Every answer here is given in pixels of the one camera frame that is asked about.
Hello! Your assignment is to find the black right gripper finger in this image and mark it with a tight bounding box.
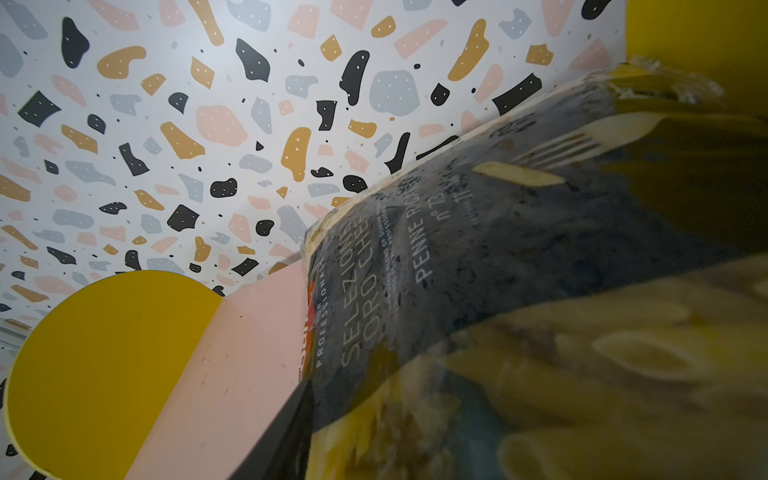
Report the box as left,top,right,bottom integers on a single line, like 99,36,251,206
230,380,315,480

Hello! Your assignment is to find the black penne pasta bag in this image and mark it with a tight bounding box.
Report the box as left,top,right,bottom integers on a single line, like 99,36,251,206
300,62,767,479

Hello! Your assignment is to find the yellow wooden shelf unit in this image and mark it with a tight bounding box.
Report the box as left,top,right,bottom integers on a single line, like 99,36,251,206
1,1,767,479

